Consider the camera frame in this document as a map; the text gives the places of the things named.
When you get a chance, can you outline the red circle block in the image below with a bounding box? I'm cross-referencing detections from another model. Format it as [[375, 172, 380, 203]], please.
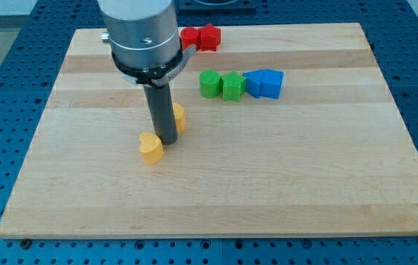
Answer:
[[180, 26, 200, 50]]

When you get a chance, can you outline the green circle block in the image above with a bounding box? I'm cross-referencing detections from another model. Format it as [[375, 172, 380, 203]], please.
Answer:
[[199, 69, 221, 98]]

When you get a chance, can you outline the blue pentagon block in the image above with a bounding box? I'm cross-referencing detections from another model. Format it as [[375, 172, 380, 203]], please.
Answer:
[[260, 69, 284, 99]]

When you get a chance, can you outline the yellow hexagon block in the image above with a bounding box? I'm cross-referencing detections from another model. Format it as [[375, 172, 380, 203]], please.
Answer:
[[173, 103, 187, 133]]

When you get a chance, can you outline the yellow heart block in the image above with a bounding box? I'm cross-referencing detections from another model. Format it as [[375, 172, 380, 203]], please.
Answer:
[[138, 132, 164, 165]]

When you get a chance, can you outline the green star block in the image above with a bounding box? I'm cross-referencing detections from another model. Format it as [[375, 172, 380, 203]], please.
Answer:
[[221, 71, 246, 102]]

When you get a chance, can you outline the red star block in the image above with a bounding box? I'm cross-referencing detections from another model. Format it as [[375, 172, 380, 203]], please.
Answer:
[[199, 24, 222, 52]]

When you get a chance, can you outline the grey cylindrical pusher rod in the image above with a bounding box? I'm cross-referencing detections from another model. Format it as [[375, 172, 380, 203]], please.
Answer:
[[144, 84, 178, 145]]

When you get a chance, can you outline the wooden board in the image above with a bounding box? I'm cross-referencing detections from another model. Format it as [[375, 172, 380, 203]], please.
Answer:
[[0, 23, 418, 239]]

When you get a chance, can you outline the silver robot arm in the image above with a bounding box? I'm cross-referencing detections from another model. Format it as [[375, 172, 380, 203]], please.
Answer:
[[98, 0, 196, 145]]

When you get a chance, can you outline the black clamp ring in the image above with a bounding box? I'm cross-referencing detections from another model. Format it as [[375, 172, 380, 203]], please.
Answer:
[[111, 44, 196, 87]]

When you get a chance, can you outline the blue triangle block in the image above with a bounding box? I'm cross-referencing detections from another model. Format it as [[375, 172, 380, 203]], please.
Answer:
[[243, 70, 264, 99]]

